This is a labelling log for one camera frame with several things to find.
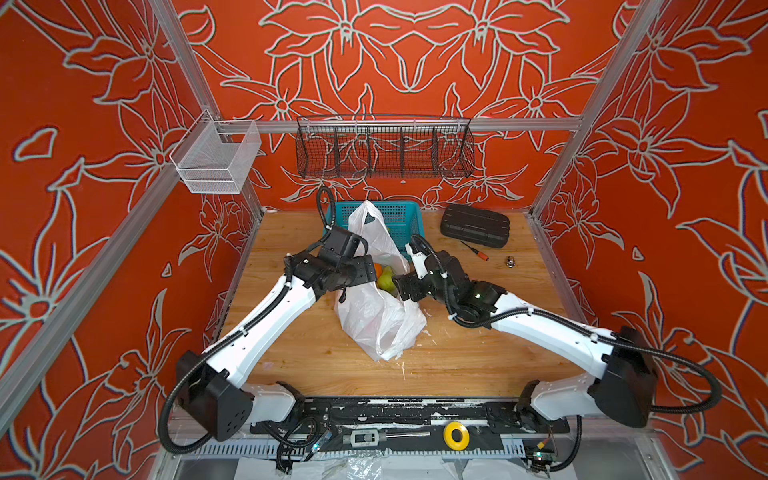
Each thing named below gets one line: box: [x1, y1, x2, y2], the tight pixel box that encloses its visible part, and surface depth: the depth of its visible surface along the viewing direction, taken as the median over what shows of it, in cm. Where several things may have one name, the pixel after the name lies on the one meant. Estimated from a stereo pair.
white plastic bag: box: [335, 201, 427, 362], surface depth 79 cm
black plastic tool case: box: [440, 204, 510, 249], surface depth 109 cm
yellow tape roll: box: [443, 421, 470, 451], surface depth 70 cm
